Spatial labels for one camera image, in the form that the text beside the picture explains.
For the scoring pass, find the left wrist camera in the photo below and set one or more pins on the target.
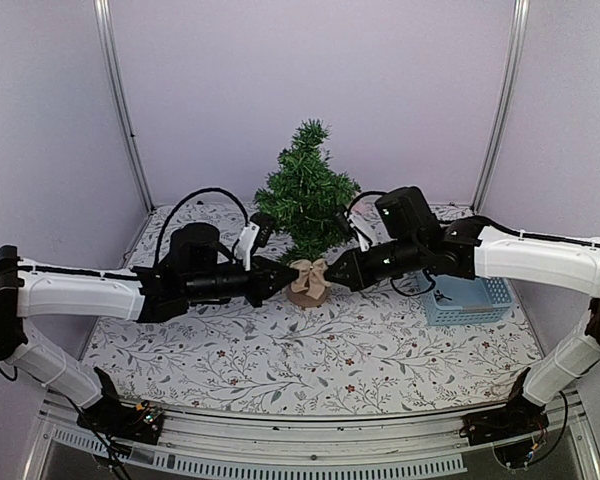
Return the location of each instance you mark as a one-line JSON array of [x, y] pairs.
[[254, 235]]

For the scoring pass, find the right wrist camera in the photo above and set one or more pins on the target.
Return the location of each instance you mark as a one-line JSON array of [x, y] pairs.
[[359, 229]]

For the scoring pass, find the red berry twig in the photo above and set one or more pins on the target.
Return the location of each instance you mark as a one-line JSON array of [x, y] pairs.
[[440, 297]]

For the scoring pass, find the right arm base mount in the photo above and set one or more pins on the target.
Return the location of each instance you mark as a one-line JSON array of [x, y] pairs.
[[515, 433]]

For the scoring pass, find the right aluminium frame post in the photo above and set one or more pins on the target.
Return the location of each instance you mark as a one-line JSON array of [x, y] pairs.
[[511, 69]]

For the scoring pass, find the light blue plastic basket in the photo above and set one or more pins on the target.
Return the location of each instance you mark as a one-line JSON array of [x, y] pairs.
[[479, 301]]

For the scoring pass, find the floral patterned table mat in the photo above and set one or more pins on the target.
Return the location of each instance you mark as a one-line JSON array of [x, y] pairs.
[[361, 353]]

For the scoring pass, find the aluminium frame post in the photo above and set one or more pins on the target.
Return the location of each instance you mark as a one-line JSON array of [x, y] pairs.
[[511, 69], [106, 35]]

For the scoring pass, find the small green christmas tree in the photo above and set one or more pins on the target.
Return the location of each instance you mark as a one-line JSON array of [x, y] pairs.
[[303, 195]]

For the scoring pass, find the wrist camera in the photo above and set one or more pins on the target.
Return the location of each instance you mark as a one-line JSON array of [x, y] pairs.
[[359, 229], [254, 235]]

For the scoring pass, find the left aluminium frame post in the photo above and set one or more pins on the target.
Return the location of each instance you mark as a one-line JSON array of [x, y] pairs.
[[106, 35]]

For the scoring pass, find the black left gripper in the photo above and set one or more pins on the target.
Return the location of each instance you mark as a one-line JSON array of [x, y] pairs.
[[262, 288]]

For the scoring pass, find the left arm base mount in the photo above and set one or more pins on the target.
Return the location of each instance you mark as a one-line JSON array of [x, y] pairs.
[[142, 423]]

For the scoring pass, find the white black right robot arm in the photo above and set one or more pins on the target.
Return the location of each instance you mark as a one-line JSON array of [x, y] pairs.
[[479, 247]]

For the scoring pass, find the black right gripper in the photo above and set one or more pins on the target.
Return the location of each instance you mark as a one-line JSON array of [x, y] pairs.
[[357, 280]]

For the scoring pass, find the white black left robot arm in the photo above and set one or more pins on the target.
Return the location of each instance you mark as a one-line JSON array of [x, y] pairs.
[[197, 270]]

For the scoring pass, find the aluminium front rail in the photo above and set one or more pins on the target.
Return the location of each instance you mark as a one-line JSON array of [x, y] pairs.
[[199, 444]]

